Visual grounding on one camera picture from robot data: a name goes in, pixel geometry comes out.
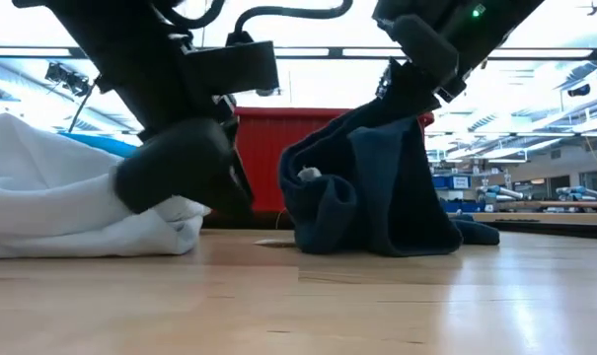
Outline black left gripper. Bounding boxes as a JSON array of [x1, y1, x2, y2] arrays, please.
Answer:
[[112, 96, 256, 219]]

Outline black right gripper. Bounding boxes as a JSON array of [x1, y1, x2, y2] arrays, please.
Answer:
[[375, 13, 471, 113]]

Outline bright blue garment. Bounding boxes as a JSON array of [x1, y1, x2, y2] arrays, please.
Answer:
[[57, 130, 140, 160]]

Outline dark navy garment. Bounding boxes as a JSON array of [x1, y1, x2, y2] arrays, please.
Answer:
[[276, 95, 501, 258]]

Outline white button-up shirt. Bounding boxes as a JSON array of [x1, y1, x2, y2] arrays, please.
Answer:
[[0, 111, 212, 260]]

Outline red plastic bin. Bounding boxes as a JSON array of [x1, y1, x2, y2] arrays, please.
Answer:
[[232, 106, 436, 214]]

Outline blue labelled storage bin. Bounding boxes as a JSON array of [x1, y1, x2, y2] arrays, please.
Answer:
[[430, 174, 473, 191]]

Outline thin black diagonal rod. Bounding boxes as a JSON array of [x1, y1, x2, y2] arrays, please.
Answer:
[[67, 78, 101, 134]]

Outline black ceiling light fixture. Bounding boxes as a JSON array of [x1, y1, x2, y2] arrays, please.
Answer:
[[43, 61, 93, 99]]

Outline wooden background table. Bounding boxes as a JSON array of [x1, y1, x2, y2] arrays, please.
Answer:
[[448, 210, 597, 227]]

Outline black table edge strip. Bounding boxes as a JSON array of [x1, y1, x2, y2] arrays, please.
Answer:
[[483, 220, 597, 242]]

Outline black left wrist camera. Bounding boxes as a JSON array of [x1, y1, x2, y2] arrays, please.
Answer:
[[183, 31, 280, 99]]

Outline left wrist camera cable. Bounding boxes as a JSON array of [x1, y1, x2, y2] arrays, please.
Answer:
[[152, 0, 354, 35]]

